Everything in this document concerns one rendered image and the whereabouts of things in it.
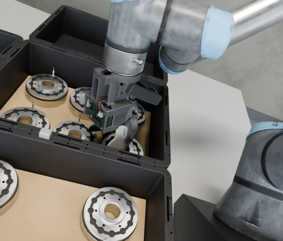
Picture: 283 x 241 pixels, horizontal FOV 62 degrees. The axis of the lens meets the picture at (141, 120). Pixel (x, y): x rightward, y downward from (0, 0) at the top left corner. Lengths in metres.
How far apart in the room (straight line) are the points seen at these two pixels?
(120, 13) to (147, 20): 0.04
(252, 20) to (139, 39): 0.27
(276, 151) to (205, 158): 0.44
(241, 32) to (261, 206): 0.35
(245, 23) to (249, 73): 1.97
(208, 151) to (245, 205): 0.42
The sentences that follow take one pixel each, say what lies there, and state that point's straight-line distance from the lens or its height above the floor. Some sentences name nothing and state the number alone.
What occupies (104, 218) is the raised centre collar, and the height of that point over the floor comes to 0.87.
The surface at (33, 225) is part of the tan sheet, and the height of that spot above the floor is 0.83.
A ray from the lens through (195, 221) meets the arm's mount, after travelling 0.57.
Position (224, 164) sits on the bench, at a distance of 0.93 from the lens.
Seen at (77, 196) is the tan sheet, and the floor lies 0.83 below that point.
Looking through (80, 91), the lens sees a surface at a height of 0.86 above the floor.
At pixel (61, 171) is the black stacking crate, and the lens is 0.49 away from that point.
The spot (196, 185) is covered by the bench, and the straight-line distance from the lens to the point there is 0.79.
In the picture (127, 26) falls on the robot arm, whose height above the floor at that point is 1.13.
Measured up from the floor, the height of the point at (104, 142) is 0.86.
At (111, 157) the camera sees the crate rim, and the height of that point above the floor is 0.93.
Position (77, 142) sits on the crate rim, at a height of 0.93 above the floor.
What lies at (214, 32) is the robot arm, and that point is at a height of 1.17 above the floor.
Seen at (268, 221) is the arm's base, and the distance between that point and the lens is 0.54.
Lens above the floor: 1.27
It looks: 40 degrees down
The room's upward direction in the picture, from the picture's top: 25 degrees clockwise
